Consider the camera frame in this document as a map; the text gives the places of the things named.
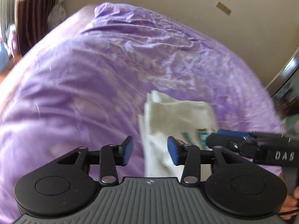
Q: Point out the dark framed furniture edge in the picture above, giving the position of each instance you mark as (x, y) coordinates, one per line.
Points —
(283, 88)

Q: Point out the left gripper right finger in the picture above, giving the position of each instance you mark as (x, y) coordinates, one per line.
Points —
(230, 183)

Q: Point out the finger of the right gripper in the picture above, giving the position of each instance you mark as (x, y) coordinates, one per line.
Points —
(234, 133)
(245, 147)

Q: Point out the white patterned wrapped bundle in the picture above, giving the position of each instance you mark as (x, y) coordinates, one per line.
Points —
(57, 15)

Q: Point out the purple floral bed cover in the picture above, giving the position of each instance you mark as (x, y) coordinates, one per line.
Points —
(88, 90)

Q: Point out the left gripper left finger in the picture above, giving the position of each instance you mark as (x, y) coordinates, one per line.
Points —
(71, 182)

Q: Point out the brown striped curtain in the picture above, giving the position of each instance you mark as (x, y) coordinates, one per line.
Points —
(31, 23)

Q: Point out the brown wall plate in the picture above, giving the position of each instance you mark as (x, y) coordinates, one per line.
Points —
(223, 8)

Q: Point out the white printed t-shirt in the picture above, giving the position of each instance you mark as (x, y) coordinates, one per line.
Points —
(189, 121)

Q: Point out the person's right hand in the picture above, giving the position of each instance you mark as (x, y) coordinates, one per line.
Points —
(290, 205)

